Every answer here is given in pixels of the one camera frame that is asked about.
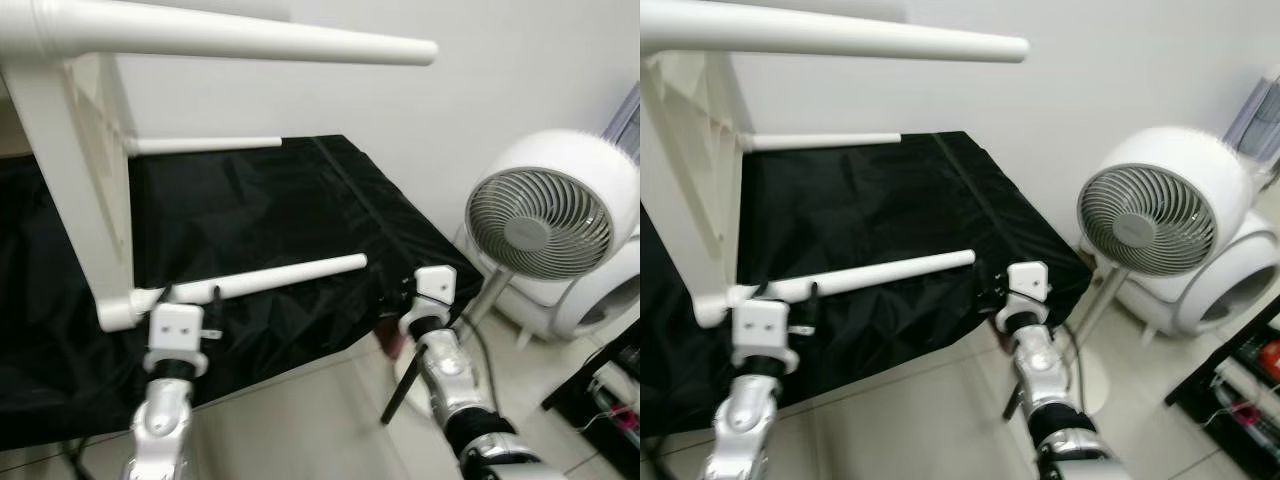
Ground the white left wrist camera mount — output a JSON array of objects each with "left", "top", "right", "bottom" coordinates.
[
  {"left": 732, "top": 300, "right": 796, "bottom": 376},
  {"left": 145, "top": 303, "right": 209, "bottom": 379}
]

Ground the white round litter box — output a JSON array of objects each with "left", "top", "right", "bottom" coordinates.
[
  {"left": 1120, "top": 215, "right": 1280, "bottom": 341},
  {"left": 515, "top": 235, "right": 641, "bottom": 346}
]

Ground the grey blue hanging fabric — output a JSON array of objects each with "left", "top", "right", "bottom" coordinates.
[
  {"left": 1235, "top": 65, "right": 1280, "bottom": 166},
  {"left": 605, "top": 85, "right": 641, "bottom": 161}
]

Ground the white round floor base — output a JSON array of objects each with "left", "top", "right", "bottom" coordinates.
[{"left": 1070, "top": 355, "right": 1113, "bottom": 416}]

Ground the black tablecloth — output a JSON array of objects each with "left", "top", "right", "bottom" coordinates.
[
  {"left": 640, "top": 130, "right": 1096, "bottom": 441},
  {"left": 0, "top": 135, "right": 486, "bottom": 451}
]

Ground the white plastic table top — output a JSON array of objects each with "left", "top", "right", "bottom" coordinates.
[
  {"left": 640, "top": 50, "right": 751, "bottom": 329},
  {"left": 0, "top": 50, "right": 141, "bottom": 333}
]

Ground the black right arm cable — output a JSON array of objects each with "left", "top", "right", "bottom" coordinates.
[
  {"left": 455, "top": 310, "right": 501, "bottom": 411},
  {"left": 1055, "top": 320, "right": 1091, "bottom": 411}
]

